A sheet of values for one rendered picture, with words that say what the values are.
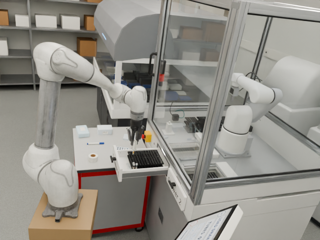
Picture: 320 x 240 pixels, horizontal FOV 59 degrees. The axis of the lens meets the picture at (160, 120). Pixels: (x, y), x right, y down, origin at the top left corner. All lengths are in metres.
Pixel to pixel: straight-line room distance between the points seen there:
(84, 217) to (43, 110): 0.60
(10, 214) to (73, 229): 1.45
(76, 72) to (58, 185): 0.57
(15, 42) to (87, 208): 4.53
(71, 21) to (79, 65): 4.07
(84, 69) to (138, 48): 1.21
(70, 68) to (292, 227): 1.78
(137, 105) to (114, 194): 0.85
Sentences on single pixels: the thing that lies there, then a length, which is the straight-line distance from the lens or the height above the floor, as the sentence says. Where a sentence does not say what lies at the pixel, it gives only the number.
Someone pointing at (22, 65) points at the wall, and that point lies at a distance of 5.94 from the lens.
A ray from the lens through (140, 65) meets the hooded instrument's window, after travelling 2.59.
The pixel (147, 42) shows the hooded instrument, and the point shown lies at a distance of 2.53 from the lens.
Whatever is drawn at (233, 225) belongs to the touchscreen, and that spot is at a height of 1.18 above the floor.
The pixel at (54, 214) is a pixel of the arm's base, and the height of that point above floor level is 0.87.
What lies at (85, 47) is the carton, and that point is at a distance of 5.50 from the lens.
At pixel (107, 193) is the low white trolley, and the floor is 0.51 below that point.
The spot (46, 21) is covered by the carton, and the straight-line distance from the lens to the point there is 5.39.
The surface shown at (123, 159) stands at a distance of 2.08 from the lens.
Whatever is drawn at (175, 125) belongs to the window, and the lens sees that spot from 1.84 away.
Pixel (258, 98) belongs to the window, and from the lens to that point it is 1.44.
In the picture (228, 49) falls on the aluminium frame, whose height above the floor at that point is 1.80.
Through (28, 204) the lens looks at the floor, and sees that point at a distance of 3.03.
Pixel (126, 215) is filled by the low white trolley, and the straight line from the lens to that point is 2.49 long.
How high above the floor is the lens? 2.02
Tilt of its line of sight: 26 degrees down
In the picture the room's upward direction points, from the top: 8 degrees clockwise
